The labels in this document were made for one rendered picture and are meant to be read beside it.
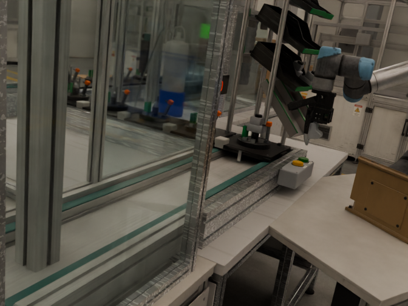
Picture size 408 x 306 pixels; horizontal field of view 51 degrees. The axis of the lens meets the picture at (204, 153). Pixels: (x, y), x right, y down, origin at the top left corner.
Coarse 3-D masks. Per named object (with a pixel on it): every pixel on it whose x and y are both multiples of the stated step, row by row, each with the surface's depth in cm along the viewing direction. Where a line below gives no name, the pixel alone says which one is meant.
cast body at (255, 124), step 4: (252, 116) 173; (256, 116) 172; (260, 116) 171; (252, 120) 172; (256, 120) 171; (260, 120) 170; (248, 124) 173; (252, 124) 172; (256, 124) 171; (260, 124) 172; (248, 128) 173; (252, 128) 173; (256, 128) 172; (260, 128) 171; (264, 128) 173; (256, 132) 172; (260, 132) 171
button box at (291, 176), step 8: (280, 168) 152; (288, 168) 154; (296, 168) 155; (304, 168) 156; (312, 168) 167; (280, 176) 152; (288, 176) 151; (296, 176) 150; (304, 176) 158; (280, 184) 153; (288, 184) 151; (296, 184) 151
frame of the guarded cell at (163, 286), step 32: (0, 0) 42; (224, 0) 81; (0, 32) 42; (224, 32) 83; (0, 64) 43; (224, 64) 87; (0, 96) 44; (0, 128) 45; (0, 160) 46; (0, 192) 47; (0, 224) 48; (192, 224) 94; (0, 256) 49; (192, 256) 97; (0, 288) 51; (160, 288) 87
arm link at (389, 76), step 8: (400, 64) 158; (376, 72) 159; (384, 72) 158; (392, 72) 157; (400, 72) 157; (376, 80) 158; (384, 80) 157; (392, 80) 157; (400, 80) 158; (344, 88) 161; (352, 88) 156; (360, 88) 157; (368, 88) 159; (376, 88) 159; (384, 88) 160; (344, 96) 165; (352, 96) 161; (360, 96) 162
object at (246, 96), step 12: (240, 12) 268; (240, 24) 272; (264, 36) 311; (252, 60) 303; (240, 72) 291; (252, 72) 308; (228, 84) 279; (240, 84) 296; (252, 84) 314; (228, 96) 283; (240, 96) 301; (252, 96) 319; (228, 108) 288
